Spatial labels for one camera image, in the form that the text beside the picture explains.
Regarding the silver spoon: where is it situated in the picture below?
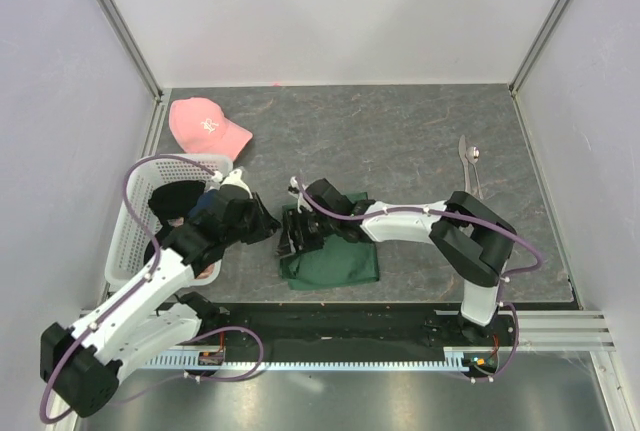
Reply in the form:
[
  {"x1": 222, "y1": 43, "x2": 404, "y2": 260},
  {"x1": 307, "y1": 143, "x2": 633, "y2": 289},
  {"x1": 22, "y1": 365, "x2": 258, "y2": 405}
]
[{"x1": 466, "y1": 146, "x2": 484, "y2": 200}]

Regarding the dark green cloth napkin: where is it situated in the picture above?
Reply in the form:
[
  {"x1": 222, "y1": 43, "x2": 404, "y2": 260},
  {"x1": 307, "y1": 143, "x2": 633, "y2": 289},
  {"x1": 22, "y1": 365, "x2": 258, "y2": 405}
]
[{"x1": 279, "y1": 204, "x2": 380, "y2": 291}]

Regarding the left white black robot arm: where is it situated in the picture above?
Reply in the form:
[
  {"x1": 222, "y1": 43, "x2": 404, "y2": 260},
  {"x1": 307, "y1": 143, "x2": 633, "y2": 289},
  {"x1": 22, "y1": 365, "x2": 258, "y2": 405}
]
[{"x1": 40, "y1": 185, "x2": 281, "y2": 424}]

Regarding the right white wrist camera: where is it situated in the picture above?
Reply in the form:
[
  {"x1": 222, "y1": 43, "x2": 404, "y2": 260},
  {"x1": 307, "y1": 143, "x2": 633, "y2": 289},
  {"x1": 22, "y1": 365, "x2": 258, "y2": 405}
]
[{"x1": 288, "y1": 176, "x2": 309, "y2": 213}]

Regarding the black cloth in basket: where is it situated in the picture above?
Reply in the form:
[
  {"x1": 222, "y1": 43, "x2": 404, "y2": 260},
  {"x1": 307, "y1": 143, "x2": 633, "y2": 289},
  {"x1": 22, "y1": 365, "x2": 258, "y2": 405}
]
[{"x1": 147, "y1": 180, "x2": 205, "y2": 245}]

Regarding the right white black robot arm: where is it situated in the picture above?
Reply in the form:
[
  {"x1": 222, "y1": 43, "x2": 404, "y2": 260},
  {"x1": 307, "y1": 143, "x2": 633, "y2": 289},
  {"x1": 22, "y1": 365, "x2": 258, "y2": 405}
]
[{"x1": 276, "y1": 177, "x2": 515, "y2": 345}]

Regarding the light blue slotted cable duct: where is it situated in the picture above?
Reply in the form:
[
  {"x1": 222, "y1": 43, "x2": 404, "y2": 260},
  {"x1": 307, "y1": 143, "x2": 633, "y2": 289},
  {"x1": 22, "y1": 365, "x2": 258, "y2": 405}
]
[{"x1": 142, "y1": 342, "x2": 497, "y2": 372}]

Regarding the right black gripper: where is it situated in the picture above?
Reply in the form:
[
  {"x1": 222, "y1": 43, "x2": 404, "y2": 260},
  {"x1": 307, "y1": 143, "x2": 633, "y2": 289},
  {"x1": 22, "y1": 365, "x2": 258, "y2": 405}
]
[{"x1": 274, "y1": 207, "x2": 337, "y2": 259}]

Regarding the white perforated plastic basket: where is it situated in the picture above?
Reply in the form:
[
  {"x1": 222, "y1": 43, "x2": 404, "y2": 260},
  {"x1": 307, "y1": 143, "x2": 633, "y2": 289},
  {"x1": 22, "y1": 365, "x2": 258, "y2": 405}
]
[{"x1": 104, "y1": 154, "x2": 233, "y2": 291}]

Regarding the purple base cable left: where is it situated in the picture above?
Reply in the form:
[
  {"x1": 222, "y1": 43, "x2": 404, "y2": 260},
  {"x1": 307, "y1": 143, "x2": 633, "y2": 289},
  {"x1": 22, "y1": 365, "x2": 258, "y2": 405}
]
[{"x1": 107, "y1": 325, "x2": 265, "y2": 406}]

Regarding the pink baseball cap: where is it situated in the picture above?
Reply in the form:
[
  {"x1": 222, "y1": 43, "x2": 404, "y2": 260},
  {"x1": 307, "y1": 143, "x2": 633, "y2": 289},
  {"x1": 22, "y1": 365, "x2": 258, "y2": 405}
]
[{"x1": 168, "y1": 97, "x2": 253, "y2": 160}]

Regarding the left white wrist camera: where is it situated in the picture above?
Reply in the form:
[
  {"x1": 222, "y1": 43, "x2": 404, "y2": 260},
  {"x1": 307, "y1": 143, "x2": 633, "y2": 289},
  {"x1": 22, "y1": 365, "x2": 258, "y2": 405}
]
[{"x1": 208, "y1": 166, "x2": 251, "y2": 197}]

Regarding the aluminium frame post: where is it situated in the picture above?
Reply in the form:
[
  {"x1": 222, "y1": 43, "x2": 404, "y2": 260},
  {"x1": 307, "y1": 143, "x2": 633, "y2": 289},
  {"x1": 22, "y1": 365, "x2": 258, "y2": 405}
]
[
  {"x1": 508, "y1": 0, "x2": 573, "y2": 97},
  {"x1": 96, "y1": 0, "x2": 163, "y2": 101}
]

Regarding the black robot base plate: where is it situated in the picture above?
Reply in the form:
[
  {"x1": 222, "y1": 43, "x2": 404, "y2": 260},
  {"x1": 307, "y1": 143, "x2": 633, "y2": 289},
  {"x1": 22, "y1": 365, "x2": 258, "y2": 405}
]
[{"x1": 178, "y1": 293, "x2": 516, "y2": 349}]

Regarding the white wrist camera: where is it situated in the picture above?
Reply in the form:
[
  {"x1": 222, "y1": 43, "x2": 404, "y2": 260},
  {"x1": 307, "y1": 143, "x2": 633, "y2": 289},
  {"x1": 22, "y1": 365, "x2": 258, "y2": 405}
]
[
  {"x1": 208, "y1": 166, "x2": 251, "y2": 197},
  {"x1": 288, "y1": 176, "x2": 309, "y2": 213}
]

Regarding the left aluminium frame post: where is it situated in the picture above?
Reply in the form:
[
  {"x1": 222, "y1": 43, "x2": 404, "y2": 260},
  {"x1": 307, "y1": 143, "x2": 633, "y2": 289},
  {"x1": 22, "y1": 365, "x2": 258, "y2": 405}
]
[{"x1": 96, "y1": 0, "x2": 163, "y2": 101}]

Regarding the right aluminium frame post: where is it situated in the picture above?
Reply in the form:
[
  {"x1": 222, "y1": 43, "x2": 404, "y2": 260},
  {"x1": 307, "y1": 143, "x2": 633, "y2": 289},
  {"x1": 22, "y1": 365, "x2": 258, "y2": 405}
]
[{"x1": 508, "y1": 0, "x2": 573, "y2": 97}]

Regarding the navy blue cloth in basket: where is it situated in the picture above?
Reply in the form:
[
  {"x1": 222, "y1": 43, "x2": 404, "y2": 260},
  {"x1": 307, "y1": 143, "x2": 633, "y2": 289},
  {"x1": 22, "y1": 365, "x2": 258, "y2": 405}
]
[{"x1": 187, "y1": 189, "x2": 218, "y2": 220}]

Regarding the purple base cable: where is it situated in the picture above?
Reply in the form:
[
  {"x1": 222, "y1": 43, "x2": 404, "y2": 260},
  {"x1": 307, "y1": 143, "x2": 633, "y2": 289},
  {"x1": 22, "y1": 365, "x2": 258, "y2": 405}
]
[
  {"x1": 107, "y1": 325, "x2": 265, "y2": 406},
  {"x1": 449, "y1": 300, "x2": 524, "y2": 386}
]

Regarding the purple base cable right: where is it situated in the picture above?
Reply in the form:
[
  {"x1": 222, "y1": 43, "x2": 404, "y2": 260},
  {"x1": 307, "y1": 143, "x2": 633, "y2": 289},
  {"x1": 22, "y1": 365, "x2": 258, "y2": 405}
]
[{"x1": 449, "y1": 300, "x2": 524, "y2": 386}]

